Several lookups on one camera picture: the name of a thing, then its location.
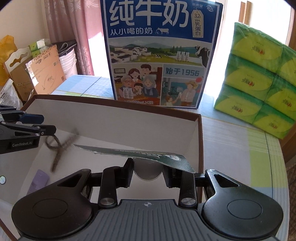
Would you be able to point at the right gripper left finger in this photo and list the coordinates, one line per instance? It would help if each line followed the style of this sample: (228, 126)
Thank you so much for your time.
(109, 180)

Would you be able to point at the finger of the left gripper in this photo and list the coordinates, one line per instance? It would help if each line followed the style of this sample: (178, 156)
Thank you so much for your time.
(11, 114)
(13, 130)

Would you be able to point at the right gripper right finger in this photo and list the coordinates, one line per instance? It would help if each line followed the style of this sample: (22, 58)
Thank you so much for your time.
(190, 185)

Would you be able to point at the purple cosmetic tube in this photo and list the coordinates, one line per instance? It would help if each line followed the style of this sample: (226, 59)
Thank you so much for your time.
(39, 181)

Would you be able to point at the leopard print hair claw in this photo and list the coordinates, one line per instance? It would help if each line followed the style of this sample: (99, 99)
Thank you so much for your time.
(59, 148)

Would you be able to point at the small white jar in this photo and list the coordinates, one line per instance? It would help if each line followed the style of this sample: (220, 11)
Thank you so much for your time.
(147, 170)

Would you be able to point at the clear plastic bag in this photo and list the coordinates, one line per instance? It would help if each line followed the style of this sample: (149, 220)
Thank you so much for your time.
(9, 95)

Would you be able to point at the brown cardboard carry box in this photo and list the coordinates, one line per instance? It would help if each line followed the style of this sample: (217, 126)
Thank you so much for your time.
(17, 69)

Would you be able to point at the pink cardboard carton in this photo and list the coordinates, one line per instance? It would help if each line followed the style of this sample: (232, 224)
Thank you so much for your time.
(46, 72)

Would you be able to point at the brown cardboard storage box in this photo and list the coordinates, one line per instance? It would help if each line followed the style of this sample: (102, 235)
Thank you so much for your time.
(99, 123)

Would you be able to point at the orange plastic bag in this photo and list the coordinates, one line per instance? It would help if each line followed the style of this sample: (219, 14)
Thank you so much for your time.
(7, 47)

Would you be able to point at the checked pastel tablecloth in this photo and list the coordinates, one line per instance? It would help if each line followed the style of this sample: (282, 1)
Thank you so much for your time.
(245, 153)

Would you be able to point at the white plastic buckets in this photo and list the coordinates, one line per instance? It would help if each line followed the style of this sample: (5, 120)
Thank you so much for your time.
(67, 57)

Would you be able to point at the pink curtain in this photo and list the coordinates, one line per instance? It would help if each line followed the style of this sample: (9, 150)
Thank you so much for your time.
(75, 20)

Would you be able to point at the green tissue pack bundle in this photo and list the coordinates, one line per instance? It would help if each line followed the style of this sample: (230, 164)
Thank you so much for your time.
(259, 83)

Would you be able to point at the blue milk carton box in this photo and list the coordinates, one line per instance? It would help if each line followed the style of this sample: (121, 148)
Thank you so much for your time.
(159, 52)

